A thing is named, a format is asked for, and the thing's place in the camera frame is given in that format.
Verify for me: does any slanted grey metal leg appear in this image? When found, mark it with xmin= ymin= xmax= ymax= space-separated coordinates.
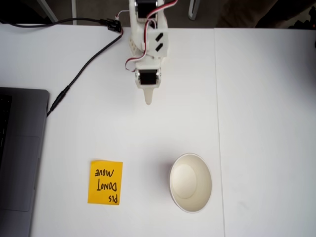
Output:
xmin=37 ymin=0 xmax=60 ymax=23

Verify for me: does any yellow handwritten sticky note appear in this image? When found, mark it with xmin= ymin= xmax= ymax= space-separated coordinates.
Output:
xmin=87 ymin=160 xmax=123 ymax=206

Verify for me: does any brown paper cup with note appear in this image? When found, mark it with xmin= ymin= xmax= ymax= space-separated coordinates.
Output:
xmin=169 ymin=153 xmax=213 ymax=214

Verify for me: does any upright white metal leg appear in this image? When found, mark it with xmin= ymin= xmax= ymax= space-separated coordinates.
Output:
xmin=71 ymin=0 xmax=78 ymax=25

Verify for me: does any dark grey laptop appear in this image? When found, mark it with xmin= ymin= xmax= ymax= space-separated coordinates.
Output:
xmin=0 ymin=86 xmax=50 ymax=237

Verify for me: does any black USB cable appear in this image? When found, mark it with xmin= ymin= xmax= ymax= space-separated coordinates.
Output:
xmin=0 ymin=17 xmax=107 ymax=28

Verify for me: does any small black circuit board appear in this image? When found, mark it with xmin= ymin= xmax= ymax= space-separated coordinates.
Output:
xmin=105 ymin=17 xmax=123 ymax=33

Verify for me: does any grey metal chair leg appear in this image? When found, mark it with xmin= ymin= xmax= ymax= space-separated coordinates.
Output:
xmin=188 ymin=0 xmax=201 ymax=20

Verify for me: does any black cable with barrel connector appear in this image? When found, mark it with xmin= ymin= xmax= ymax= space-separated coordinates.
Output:
xmin=46 ymin=34 xmax=123 ymax=117

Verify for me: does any red white black servo cable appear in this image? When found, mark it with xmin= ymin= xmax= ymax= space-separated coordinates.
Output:
xmin=124 ymin=0 xmax=178 ymax=73

